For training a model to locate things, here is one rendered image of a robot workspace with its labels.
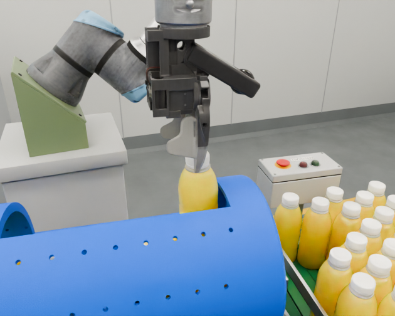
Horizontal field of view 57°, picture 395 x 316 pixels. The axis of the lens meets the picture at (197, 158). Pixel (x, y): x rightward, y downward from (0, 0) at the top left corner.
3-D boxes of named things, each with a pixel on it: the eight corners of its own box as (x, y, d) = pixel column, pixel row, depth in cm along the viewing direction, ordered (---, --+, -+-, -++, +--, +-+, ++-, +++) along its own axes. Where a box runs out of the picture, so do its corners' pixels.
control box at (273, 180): (255, 189, 105) (258, 158, 101) (318, 181, 109) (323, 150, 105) (269, 209, 96) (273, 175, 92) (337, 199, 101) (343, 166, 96)
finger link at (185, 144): (166, 175, 55) (162, 115, 53) (203, 171, 57) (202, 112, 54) (169, 182, 53) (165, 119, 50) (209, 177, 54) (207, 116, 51)
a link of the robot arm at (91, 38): (62, 46, 101) (92, 7, 100) (101, 78, 103) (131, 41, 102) (49, 40, 89) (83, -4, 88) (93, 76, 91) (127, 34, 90)
